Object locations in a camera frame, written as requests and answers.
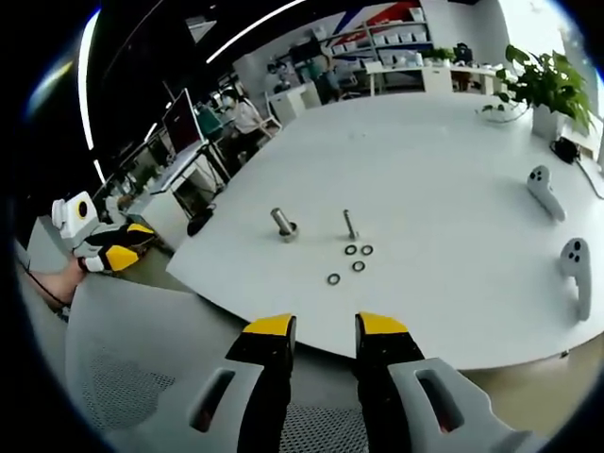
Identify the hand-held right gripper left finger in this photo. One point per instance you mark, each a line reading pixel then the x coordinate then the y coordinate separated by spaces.
pixel 271 358

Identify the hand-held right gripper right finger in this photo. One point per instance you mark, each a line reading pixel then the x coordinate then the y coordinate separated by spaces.
pixel 384 354

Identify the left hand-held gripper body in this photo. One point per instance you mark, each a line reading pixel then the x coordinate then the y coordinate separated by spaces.
pixel 75 219

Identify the small steel washer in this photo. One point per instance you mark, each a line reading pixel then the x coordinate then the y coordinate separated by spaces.
pixel 353 266
pixel 329 279
pixel 362 249
pixel 346 249

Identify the large steel washer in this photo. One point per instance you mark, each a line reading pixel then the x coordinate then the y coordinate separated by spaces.
pixel 296 231

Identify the thin threaded steel stud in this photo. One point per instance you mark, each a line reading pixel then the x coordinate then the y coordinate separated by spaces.
pixel 350 224

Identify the large threaded steel stud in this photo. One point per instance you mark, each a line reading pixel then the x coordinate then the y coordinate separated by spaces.
pixel 283 224

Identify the white standing desk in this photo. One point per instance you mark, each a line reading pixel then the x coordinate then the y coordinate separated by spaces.
pixel 160 177

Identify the black bag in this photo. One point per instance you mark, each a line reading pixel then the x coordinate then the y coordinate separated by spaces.
pixel 200 224

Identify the grey mesh office chair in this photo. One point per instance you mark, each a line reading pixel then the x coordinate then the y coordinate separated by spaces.
pixel 132 330

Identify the computer monitor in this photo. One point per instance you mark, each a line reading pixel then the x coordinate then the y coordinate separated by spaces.
pixel 181 120

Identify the white chair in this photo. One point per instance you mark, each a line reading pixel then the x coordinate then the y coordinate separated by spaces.
pixel 270 120

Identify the grey handheld controller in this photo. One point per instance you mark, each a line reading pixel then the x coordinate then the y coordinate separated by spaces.
pixel 542 189
pixel 578 269

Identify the white cabinet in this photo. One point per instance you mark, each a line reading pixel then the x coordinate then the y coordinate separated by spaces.
pixel 295 99

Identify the black power adapter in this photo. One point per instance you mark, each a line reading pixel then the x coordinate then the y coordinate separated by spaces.
pixel 565 150

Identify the long white counter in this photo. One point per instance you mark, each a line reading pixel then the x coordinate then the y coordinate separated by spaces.
pixel 434 78

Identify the potted green plant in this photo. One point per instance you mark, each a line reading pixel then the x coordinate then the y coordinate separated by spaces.
pixel 547 120

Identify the white box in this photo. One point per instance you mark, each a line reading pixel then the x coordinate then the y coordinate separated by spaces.
pixel 587 141

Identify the small green plant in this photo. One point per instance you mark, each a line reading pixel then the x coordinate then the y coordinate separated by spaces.
pixel 439 55

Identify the shelf with white bins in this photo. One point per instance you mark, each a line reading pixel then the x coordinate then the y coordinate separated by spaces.
pixel 387 38

